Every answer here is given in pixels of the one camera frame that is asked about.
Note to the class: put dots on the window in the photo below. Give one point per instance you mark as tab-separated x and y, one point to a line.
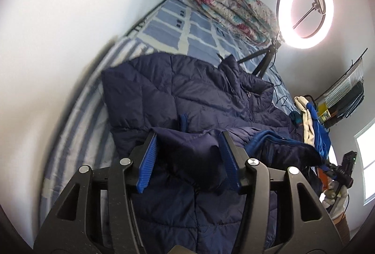
367	166

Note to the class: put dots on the yellow crate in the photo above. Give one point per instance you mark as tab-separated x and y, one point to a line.
323	111

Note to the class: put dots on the dark hanging clothes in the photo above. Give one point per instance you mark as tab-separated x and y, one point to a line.
348	101

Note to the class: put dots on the striped hanging cloth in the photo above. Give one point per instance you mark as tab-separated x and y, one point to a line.
342	89

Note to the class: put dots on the black clothes rack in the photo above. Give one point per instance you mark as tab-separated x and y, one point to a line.
351	65

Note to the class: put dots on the person's right hand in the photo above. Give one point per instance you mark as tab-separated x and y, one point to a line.
334	198

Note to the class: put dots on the phone holder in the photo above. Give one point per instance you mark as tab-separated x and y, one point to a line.
318	3

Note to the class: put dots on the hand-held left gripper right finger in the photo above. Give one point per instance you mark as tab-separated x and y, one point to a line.
230	160

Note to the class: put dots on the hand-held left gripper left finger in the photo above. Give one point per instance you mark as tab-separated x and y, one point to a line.
148	163

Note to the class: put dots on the black tripod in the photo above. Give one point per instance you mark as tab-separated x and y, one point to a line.
268	57

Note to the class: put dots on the teal garment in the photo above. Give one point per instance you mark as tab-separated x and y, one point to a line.
296	119

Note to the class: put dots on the cream garment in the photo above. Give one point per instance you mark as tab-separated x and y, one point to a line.
307	128

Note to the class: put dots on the blue jacket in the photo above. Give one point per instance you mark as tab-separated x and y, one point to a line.
320	136

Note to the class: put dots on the blue patterned bed sheet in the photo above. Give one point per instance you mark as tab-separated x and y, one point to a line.
199	31

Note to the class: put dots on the folded floral quilt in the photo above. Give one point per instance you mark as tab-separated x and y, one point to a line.
228	2

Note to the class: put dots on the navy puffer jacket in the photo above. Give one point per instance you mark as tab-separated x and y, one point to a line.
190	95

